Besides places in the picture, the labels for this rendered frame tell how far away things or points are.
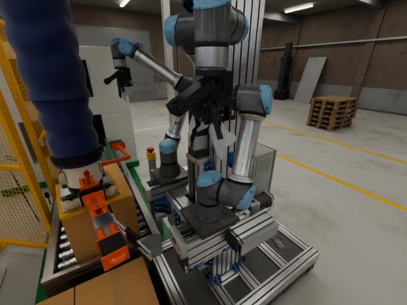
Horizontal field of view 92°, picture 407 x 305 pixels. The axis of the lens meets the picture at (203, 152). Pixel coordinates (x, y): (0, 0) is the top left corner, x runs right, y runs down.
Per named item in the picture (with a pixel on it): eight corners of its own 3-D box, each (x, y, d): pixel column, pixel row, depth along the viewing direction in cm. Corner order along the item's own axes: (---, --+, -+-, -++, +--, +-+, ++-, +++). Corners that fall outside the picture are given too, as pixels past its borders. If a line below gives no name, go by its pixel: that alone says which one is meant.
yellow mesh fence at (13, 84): (65, 182, 315) (14, 31, 230) (72, 180, 320) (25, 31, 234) (60, 230, 223) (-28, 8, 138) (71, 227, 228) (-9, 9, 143)
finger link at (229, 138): (245, 154, 45) (232, 117, 47) (225, 160, 42) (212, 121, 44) (238, 157, 48) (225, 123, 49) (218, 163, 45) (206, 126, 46)
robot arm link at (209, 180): (203, 187, 103) (203, 165, 98) (228, 195, 97) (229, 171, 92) (192, 200, 93) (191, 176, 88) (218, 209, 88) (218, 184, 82)
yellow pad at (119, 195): (91, 177, 125) (89, 170, 123) (108, 172, 130) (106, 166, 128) (105, 204, 100) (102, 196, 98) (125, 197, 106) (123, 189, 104)
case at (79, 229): (75, 212, 171) (62, 172, 155) (123, 197, 191) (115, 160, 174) (79, 267, 125) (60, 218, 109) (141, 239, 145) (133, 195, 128)
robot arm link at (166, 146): (158, 164, 128) (156, 144, 123) (162, 155, 140) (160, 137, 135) (177, 163, 129) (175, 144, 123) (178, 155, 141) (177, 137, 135)
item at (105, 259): (98, 252, 63) (94, 240, 61) (122, 240, 67) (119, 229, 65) (104, 272, 57) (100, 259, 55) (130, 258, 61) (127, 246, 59)
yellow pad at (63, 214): (56, 187, 114) (52, 180, 112) (75, 181, 120) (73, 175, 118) (60, 221, 89) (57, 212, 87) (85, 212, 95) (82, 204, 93)
